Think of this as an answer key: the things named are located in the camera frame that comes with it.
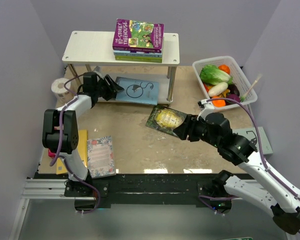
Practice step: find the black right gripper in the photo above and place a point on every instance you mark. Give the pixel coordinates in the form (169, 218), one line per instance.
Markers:
(188, 127)

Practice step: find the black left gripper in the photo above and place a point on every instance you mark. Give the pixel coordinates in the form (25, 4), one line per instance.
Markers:
(112, 89)

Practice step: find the light blue cat book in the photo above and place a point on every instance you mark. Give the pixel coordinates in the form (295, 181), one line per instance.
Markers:
(138, 91)

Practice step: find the blue Treehouse paperback book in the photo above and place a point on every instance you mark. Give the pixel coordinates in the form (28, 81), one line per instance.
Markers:
(137, 54)

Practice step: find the green cartoon paperback book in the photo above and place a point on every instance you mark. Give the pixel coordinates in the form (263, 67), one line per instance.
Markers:
(139, 59)

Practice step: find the purple Treehouse paperback book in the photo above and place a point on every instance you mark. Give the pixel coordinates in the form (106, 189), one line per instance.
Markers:
(138, 36)

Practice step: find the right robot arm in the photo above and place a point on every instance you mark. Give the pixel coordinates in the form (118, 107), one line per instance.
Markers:
(279, 198)

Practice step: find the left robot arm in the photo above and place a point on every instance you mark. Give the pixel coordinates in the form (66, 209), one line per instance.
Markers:
(60, 132)

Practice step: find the dark green illustrated book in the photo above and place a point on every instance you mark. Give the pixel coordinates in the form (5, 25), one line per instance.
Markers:
(165, 119)

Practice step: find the orange carrot toy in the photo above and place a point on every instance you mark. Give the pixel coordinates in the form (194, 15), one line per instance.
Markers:
(218, 102)

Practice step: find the red pepper toy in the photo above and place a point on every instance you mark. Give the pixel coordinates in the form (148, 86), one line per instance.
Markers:
(207, 87)

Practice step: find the white two-tier shelf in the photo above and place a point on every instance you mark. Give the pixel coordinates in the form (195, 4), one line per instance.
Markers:
(93, 49)

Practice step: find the toilet paper roll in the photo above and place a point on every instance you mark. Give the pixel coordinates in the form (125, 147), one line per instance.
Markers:
(63, 90)

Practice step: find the yellow pepper toy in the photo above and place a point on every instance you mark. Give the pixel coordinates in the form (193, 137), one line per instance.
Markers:
(225, 93)

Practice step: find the white radish toy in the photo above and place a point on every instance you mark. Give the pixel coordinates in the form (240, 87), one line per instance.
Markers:
(218, 89)

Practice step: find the purple onion toy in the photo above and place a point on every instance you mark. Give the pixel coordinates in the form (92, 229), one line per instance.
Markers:
(234, 97)

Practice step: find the green lettuce toy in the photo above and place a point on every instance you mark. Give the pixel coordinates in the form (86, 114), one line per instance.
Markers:
(211, 74)

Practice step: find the purple eggplant toy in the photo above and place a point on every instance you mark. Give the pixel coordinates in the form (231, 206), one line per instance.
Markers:
(233, 89)

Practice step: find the yellow book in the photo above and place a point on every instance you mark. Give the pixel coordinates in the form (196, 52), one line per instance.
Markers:
(82, 150)

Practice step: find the green onion toy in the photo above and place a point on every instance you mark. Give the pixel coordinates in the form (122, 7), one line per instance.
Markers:
(243, 97)

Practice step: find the grey-green cat book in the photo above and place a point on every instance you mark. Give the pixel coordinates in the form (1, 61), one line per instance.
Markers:
(251, 134)

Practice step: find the white plastic basket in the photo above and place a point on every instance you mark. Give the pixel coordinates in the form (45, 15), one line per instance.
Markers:
(239, 77)

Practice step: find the floral pastel notebook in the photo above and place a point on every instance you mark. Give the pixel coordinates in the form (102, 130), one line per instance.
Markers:
(100, 157)

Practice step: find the orange pumpkin toy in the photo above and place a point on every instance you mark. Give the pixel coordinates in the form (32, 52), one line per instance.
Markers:
(225, 69)

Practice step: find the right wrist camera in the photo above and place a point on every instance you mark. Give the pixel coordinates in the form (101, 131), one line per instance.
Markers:
(206, 108)

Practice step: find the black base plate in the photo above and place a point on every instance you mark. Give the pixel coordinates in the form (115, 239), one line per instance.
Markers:
(146, 189)

